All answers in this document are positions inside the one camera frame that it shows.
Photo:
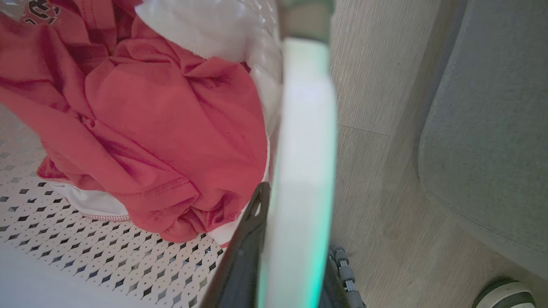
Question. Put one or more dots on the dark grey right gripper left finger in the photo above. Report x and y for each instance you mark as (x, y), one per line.
(242, 265)

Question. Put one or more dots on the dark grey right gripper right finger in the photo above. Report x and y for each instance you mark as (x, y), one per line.
(340, 286)

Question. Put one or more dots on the white perforated laundry basket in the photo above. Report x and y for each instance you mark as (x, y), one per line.
(304, 149)

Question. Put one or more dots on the red shirt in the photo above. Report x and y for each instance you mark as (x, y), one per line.
(171, 128)

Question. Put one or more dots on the white and black shoe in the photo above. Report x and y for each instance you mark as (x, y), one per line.
(505, 296)

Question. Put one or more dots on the grey sofa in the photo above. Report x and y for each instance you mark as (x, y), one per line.
(492, 128)

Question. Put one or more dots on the white garment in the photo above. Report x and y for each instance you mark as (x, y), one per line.
(205, 25)

